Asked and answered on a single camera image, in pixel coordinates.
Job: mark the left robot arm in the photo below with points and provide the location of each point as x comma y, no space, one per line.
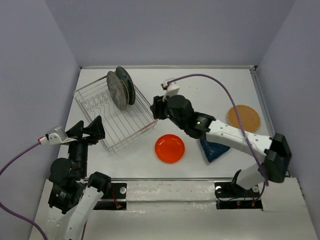
71,200

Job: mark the woven bamboo plate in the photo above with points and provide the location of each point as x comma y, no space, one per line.
250,119

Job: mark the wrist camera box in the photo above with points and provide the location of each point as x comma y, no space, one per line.
56,136
170,88

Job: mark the cream patterned small plate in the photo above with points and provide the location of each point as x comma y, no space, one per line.
127,93

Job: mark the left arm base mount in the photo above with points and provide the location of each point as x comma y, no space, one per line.
115,199

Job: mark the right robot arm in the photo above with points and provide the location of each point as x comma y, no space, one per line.
273,153

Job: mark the grey deer plate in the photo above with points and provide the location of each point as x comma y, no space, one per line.
116,88

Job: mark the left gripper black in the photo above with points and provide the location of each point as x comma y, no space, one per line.
96,127

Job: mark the wire dish rack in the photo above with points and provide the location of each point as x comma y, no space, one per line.
121,127

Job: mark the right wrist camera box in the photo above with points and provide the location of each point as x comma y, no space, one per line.
170,88

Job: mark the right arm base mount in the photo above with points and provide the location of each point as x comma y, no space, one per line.
229,197

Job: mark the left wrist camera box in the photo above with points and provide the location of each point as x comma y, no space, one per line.
56,136

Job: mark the dark blue leaf dish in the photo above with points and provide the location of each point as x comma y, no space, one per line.
213,150

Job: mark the orange plate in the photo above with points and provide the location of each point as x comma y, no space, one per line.
169,148

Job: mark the teal glazed plate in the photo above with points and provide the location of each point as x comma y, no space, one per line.
123,75

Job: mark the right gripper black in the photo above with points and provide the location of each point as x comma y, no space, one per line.
157,106

